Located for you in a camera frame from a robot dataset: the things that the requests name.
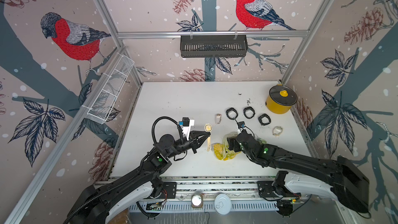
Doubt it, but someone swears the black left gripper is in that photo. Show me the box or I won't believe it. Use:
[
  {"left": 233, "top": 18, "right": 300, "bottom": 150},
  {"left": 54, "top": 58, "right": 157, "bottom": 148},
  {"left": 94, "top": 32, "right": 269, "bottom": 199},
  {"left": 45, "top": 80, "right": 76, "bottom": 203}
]
[{"left": 166, "top": 131, "right": 209, "bottom": 160}]

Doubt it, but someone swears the yellow green frog towel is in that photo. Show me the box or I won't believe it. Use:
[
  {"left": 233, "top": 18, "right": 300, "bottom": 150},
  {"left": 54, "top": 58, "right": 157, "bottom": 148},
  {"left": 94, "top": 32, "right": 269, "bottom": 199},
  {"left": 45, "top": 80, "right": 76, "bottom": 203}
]
[{"left": 211, "top": 132, "right": 241, "bottom": 161}]

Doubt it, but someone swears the silver band watch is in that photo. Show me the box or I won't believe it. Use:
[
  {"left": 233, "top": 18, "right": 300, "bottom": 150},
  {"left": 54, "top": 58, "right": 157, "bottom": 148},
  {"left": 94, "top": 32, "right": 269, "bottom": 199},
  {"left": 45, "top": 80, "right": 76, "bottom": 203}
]
[{"left": 215, "top": 114, "right": 222, "bottom": 124}]

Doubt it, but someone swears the black digital watch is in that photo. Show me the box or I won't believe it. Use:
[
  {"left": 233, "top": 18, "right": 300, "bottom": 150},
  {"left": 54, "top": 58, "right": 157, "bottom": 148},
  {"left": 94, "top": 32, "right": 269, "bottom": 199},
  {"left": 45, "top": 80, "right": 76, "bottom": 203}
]
[
  {"left": 243, "top": 106, "right": 256, "bottom": 119},
  {"left": 226, "top": 107, "right": 238, "bottom": 120},
  {"left": 258, "top": 114, "right": 272, "bottom": 126}
]

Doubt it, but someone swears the cream strap analog watch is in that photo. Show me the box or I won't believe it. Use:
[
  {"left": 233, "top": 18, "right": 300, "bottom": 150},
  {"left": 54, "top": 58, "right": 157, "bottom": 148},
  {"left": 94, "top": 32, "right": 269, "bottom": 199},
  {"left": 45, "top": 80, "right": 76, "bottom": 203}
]
[{"left": 272, "top": 126, "right": 283, "bottom": 136}]

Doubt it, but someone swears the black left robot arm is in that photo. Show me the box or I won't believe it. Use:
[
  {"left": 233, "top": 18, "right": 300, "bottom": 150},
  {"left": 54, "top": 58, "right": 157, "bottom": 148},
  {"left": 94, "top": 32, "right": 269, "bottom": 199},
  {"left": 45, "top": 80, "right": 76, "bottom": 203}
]
[{"left": 64, "top": 116, "right": 210, "bottom": 224}]

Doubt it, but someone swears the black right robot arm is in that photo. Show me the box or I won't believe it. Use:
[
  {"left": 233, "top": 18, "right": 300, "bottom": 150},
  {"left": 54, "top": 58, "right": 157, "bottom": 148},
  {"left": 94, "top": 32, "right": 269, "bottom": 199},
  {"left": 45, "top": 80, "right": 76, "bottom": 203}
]
[{"left": 227, "top": 130, "right": 370, "bottom": 214}]

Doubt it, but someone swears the green snack packet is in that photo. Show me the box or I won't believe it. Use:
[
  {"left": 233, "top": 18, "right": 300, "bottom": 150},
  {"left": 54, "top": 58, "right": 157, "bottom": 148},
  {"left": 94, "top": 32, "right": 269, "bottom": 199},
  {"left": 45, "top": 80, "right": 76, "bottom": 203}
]
[{"left": 256, "top": 138, "right": 267, "bottom": 144}]

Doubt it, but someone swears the yellow pot with glass lid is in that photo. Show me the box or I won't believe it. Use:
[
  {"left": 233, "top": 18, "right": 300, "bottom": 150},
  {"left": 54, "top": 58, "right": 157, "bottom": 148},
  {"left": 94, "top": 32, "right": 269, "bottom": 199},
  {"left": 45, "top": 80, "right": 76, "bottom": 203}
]
[{"left": 265, "top": 85, "right": 298, "bottom": 114}]

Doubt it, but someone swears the glass spice jar silver lid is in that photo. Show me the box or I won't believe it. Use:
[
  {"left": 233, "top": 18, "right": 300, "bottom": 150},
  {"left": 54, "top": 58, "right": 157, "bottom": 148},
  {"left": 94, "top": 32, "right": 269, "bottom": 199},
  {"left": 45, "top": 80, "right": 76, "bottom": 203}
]
[{"left": 191, "top": 194, "right": 204, "bottom": 208}]

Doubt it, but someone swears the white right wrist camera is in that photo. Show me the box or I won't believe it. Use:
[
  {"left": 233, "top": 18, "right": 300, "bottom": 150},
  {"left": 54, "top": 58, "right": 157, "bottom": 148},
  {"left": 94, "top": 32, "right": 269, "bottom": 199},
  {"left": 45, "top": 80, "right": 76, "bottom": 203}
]
[{"left": 237, "top": 121, "right": 246, "bottom": 131}]

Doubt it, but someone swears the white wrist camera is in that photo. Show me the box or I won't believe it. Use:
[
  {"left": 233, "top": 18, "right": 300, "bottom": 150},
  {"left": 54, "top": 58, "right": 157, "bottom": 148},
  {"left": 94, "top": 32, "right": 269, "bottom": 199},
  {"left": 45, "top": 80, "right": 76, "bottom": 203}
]
[
  {"left": 237, "top": 121, "right": 246, "bottom": 131},
  {"left": 178, "top": 117, "right": 194, "bottom": 140}
]

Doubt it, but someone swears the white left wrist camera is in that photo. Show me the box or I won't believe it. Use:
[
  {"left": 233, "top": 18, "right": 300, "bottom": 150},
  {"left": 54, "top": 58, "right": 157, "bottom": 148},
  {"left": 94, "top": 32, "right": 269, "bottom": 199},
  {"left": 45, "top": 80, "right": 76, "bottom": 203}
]
[{"left": 178, "top": 117, "right": 194, "bottom": 140}]

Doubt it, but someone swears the black hanging wire basket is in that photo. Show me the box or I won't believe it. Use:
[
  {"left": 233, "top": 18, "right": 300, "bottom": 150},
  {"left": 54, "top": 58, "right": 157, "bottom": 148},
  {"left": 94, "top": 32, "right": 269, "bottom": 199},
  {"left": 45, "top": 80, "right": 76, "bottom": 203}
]
[{"left": 180, "top": 35, "right": 248, "bottom": 58}]

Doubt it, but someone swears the white mesh wall shelf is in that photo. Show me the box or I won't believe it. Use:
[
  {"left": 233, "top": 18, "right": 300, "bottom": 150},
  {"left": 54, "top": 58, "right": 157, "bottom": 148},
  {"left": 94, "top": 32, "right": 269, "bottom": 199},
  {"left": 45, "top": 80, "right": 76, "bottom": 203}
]
[{"left": 86, "top": 55, "right": 134, "bottom": 124}]

